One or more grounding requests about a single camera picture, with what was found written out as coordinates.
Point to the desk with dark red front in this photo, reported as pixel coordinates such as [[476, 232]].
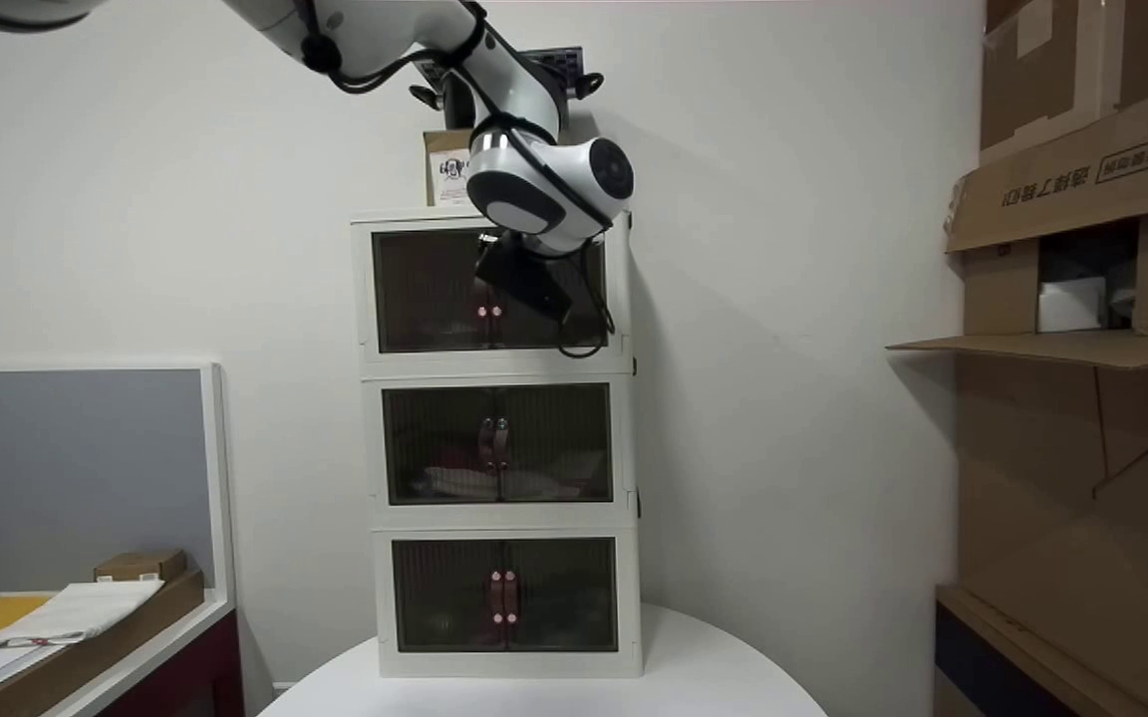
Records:
[[181, 671]]

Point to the cardboard box with cutout hole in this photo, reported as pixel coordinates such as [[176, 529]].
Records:
[[1078, 185]]

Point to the large creased cardboard box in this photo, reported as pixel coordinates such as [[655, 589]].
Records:
[[1065, 479]]

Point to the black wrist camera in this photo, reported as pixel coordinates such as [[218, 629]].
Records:
[[514, 277]]

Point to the flat cardboard tray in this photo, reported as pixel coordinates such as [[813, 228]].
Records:
[[81, 659]]

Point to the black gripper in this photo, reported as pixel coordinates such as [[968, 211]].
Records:
[[582, 307]]

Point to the dark transparent cabinet door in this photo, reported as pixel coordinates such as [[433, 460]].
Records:
[[449, 601], [436, 439], [586, 262], [557, 439], [561, 601], [421, 293]]

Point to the plain brown cardboard box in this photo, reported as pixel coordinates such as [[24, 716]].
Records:
[[1078, 54]]

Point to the white stacked cabinet frame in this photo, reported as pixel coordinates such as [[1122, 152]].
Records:
[[627, 439]]

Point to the cardboard box with black stripe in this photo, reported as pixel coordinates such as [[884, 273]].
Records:
[[997, 663]]

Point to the grey partition panel white frame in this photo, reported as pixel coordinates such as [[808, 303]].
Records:
[[71, 464]]

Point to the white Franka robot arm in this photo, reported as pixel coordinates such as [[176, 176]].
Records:
[[518, 144]]

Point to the small brown cardboard box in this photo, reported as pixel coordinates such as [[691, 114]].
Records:
[[142, 569]]

